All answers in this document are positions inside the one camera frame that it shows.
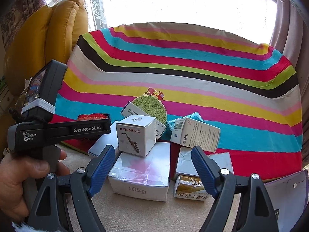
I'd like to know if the white box with gold picture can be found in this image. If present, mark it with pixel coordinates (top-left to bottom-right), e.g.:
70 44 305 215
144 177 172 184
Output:
173 175 214 201

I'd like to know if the white and blue medicine box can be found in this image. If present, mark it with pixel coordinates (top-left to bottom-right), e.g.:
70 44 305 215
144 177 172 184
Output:
170 117 221 153

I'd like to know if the taupe curtain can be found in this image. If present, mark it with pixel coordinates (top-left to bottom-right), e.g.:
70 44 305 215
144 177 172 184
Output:
268 0 309 78

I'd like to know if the white cube box saxophone print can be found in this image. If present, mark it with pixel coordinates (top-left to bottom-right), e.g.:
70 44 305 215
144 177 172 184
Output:
116 115 157 157

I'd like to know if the yellow leather sofa cushion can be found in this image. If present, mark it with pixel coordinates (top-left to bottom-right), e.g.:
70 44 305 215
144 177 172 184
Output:
45 0 88 66
3 5 52 95

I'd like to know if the rainbow striped blanket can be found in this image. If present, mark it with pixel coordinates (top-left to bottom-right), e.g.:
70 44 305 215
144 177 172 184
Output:
49 25 303 180

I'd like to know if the teal cloth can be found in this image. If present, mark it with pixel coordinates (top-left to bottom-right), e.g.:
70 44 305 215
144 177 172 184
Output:
166 112 204 139

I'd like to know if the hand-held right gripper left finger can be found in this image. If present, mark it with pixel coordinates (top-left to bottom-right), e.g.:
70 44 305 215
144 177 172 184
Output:
27 144 116 232

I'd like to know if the slender white printed box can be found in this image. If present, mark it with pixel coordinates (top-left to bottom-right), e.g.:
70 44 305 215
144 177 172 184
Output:
121 101 167 141

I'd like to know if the beige fabric sofa seat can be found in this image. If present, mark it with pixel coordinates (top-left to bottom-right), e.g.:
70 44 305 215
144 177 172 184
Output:
55 142 266 232

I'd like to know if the white plastic-wrapped box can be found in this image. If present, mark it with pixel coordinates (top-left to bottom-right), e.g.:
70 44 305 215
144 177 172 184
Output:
176 147 234 180
87 121 121 160

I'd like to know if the white lace sheer curtain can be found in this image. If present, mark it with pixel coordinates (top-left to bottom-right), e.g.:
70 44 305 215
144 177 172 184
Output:
48 0 109 33

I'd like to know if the small red box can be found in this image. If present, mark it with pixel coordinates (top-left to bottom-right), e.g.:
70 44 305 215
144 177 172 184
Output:
145 87 165 101

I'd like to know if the rainbow striped cloth roll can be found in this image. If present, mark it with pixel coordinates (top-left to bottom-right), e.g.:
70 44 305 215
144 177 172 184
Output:
77 113 109 122

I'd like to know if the person's left hand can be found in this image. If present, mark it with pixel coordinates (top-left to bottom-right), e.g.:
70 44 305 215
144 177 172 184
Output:
0 147 71 223

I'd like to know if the green round sponge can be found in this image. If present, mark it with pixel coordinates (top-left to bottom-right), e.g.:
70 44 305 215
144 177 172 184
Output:
132 96 168 126

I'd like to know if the purple cardboard box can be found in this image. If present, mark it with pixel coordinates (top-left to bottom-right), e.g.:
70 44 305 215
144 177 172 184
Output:
264 169 309 232

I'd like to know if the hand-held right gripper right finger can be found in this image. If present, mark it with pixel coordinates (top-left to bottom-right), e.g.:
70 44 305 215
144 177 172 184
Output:
191 146 279 232

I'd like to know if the large white box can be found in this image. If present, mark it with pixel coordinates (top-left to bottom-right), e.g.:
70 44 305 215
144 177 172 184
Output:
107 141 171 202

